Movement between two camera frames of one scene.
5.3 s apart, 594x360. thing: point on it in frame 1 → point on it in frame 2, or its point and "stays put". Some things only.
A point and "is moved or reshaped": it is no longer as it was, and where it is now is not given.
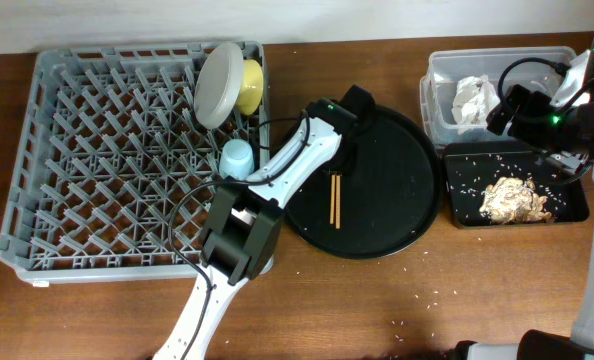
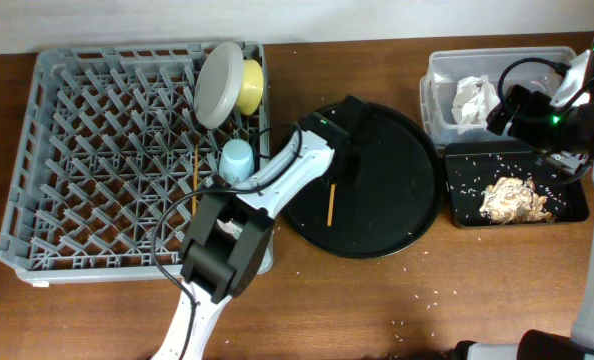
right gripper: (533, 104) stays put
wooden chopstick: (338, 200) is moved or reshaped
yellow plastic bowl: (251, 88) stays put
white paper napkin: (473, 101) stays put
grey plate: (218, 85) stays put
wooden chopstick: (332, 198) → (195, 177)
